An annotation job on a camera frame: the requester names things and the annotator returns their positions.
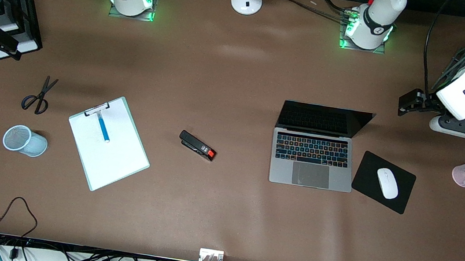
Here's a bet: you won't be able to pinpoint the black base cable bundle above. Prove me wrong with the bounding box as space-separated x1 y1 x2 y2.
269 0 362 25

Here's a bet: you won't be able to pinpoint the silver laptop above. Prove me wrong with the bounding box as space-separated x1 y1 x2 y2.
267 99 377 195

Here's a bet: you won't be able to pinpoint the light blue mesh cup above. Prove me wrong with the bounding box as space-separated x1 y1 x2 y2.
1 123 50 159

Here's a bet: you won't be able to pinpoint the black scissors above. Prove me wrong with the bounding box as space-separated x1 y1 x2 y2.
20 73 60 117

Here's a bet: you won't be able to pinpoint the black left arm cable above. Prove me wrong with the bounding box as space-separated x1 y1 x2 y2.
417 0 453 101

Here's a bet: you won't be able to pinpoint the white computer mouse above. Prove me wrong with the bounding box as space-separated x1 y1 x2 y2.
373 167 402 201

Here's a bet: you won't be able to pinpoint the black stapler with red tip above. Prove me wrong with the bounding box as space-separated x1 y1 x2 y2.
177 129 219 162

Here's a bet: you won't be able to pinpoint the mint clipboard with white paper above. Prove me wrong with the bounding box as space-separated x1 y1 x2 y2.
60 90 159 198

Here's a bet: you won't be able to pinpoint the small white box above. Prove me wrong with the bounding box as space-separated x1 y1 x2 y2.
198 248 225 261

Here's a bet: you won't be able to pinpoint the black mouse pad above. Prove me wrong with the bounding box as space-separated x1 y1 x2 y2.
348 149 420 216

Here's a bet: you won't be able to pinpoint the blue marker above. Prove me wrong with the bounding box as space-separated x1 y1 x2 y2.
95 113 114 144

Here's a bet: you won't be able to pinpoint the thin black cable loop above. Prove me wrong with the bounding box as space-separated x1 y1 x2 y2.
0 194 41 241

